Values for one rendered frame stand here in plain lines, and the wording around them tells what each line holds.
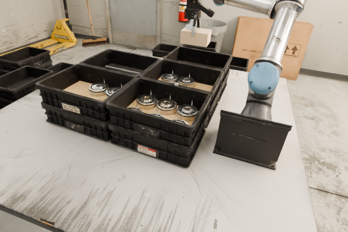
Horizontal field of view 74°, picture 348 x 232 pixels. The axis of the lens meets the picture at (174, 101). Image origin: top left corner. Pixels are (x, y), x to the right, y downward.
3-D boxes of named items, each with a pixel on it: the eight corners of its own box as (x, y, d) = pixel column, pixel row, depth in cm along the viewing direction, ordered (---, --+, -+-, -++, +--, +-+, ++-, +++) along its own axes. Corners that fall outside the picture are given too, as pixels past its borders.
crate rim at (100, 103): (138, 81, 124) (138, 76, 122) (104, 108, 100) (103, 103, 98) (78, 67, 135) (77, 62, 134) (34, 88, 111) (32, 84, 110)
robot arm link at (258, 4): (304, 13, 119) (218, -9, 138) (308, -1, 109) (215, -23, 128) (294, 32, 118) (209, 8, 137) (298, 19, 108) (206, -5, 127)
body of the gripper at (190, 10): (187, 17, 139) (188, -5, 133) (201, 18, 137) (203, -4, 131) (184, 19, 133) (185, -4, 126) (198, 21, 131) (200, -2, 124)
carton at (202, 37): (210, 41, 144) (212, 29, 140) (206, 47, 134) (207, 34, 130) (185, 38, 148) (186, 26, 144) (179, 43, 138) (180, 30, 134)
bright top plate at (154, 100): (159, 97, 120) (159, 96, 120) (152, 106, 112) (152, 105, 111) (141, 93, 122) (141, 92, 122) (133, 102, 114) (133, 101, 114)
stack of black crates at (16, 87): (39, 106, 232) (26, 64, 209) (63, 113, 225) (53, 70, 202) (1, 130, 200) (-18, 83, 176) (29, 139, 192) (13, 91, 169)
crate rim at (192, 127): (211, 97, 112) (212, 93, 111) (192, 133, 88) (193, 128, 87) (138, 81, 124) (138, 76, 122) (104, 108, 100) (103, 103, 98)
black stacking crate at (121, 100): (208, 114, 117) (212, 94, 111) (190, 151, 93) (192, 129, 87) (139, 96, 128) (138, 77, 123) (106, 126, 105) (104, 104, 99)
